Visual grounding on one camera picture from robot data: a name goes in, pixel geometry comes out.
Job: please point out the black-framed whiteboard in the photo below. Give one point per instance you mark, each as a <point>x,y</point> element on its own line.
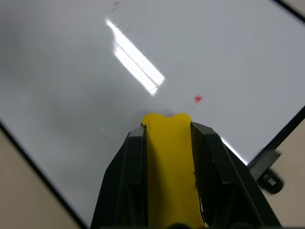
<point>71,71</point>

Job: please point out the small black round object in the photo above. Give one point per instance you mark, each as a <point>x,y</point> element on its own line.
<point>271,182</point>

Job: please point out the yellow sponge block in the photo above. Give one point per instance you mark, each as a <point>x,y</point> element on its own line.
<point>169,155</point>

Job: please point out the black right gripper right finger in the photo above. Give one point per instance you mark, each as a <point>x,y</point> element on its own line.
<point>224,186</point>

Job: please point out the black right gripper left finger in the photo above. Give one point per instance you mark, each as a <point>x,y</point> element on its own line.
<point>124,179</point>

